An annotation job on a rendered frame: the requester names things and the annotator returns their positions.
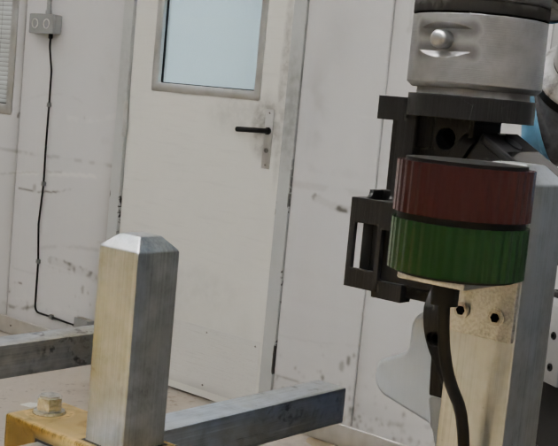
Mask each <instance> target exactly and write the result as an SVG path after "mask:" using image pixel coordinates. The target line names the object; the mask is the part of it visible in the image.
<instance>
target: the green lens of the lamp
mask: <svg viewBox="0 0 558 446"><path fill-rule="evenodd" d="M530 231H531V230H530V229H529V228H528V227H526V229H525V230H522V231H492V230H478V229H468V228H460V227H446V226H440V225H433V224H427V223H422V222H417V221H412V220H409V219H402V218H400V217H398V216H397V213H393V214H392V215H391V230H390V238H389V247H388V256H387V265H388V266H389V267H391V268H393V269H395V270H398V271H401V272H404V273H411V274H415V275H419V276H424V277H429V278H434V279H440V280H447V281H461V282H471V283H484V284H511V283H518V282H522V281H524V276H525V268H526V261H527V254H528V246H529V239H530Z"/></svg>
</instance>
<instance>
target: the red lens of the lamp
mask: <svg viewBox="0 0 558 446"><path fill-rule="evenodd" d="M536 179H537V172H536V171H532V170H529V172H513V171H500V170H488V169H478V168H469V167H460V166H452V165H438V164H431V163H424V162H418V161H413V160H408V159H405V158H398V163H397V171H396V180H395V188H394V197H393V205H392V208H393V209H394V210H397V211H402V212H406V213H410V214H414V215H420V216H425V217H431V218H437V219H450V220H458V221H466V222H476V223H486V224H501V225H526V224H530V223H531V217H532V209H533V202H534V195H535V187H536Z"/></svg>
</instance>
